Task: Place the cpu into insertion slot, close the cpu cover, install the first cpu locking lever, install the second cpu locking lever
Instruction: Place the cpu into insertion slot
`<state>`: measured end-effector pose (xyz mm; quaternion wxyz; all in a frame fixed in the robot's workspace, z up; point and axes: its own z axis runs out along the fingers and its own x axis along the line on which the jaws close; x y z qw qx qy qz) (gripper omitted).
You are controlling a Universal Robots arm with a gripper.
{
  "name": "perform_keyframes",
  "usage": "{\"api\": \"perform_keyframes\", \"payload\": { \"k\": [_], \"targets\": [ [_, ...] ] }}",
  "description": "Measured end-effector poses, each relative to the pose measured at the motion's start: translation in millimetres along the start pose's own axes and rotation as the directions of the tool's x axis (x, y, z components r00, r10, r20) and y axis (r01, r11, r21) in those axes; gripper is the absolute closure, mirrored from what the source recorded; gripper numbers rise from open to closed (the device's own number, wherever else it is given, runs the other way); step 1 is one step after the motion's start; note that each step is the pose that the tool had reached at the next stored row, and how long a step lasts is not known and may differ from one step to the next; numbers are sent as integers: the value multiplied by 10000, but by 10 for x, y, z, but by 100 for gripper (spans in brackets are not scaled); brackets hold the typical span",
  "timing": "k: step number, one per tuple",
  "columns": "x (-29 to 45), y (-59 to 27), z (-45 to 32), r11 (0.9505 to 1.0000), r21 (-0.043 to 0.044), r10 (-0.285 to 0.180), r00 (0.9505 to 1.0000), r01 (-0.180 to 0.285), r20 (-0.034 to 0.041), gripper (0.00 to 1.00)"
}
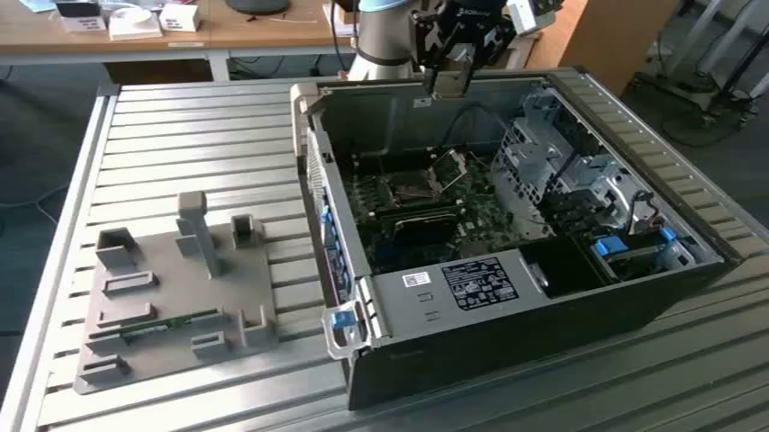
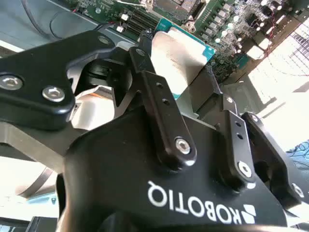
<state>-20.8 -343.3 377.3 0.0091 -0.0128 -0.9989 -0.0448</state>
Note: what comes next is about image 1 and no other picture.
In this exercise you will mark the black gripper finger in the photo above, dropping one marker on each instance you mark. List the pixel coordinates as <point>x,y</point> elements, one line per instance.
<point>481,58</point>
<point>432,58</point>

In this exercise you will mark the blue case latch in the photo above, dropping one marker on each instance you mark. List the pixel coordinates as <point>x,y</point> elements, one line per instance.
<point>341,320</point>

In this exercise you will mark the grey parts rack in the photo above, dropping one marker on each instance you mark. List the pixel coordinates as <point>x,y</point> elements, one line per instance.
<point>169,279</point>

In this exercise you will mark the blue disk carrier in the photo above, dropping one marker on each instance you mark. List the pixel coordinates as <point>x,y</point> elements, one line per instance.
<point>609,247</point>

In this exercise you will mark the white box with round top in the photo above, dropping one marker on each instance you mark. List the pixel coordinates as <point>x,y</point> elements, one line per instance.
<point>135,27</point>

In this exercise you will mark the black graphics card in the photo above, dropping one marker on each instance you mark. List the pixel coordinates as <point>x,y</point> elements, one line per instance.
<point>426,230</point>

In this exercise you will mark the wooden cabinet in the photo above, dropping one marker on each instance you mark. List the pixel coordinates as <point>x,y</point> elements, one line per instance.
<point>613,40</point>

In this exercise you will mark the small blue clip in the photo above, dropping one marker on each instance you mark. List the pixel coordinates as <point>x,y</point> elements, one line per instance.
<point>668,237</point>

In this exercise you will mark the pale blue paper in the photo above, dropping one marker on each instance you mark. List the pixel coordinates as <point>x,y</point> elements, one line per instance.
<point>36,4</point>

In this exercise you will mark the small cardboard box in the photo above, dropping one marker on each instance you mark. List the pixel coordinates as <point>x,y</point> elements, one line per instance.
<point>349,29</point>

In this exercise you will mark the black round monitor base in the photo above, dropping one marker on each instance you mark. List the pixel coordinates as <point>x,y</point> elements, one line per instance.
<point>258,5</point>

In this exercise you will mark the black open PC case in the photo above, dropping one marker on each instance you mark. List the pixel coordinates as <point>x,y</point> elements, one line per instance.
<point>541,351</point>

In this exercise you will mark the wooden desk white frame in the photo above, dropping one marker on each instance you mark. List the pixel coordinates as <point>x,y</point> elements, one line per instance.
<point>241,27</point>

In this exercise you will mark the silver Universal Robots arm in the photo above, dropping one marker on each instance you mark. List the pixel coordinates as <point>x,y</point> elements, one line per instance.
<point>385,40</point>

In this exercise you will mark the green RAM stick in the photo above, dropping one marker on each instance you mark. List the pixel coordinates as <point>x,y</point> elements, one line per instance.
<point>174,322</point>

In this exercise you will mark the green motherboard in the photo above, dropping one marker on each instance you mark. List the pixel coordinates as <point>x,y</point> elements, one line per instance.
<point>481,211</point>

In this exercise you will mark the silver metal drive cage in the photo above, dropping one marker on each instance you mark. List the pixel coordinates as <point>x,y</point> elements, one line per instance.
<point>529,166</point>

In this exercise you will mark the white box with black card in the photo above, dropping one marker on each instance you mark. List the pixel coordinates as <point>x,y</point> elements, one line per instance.
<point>84,24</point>

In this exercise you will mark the CPU socket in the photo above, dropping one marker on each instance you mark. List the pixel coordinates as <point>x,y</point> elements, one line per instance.
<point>412,186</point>

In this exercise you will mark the black plastic shroud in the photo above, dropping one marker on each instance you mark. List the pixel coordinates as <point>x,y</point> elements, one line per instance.
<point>565,265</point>

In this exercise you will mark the small CPU plate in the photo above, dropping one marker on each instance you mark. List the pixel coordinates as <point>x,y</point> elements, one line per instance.
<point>452,85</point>

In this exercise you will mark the white printed box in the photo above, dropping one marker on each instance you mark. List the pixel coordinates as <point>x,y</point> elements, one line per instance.
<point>181,20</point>

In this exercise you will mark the blue card retainer bar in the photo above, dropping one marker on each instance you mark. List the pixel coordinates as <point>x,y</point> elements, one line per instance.
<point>326,215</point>

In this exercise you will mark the grey power supply with labels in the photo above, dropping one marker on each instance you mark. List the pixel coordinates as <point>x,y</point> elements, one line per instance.
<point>409,310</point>

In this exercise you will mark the black RAM slot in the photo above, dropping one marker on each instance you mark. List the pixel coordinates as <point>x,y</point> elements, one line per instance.
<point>421,216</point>
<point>414,208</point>

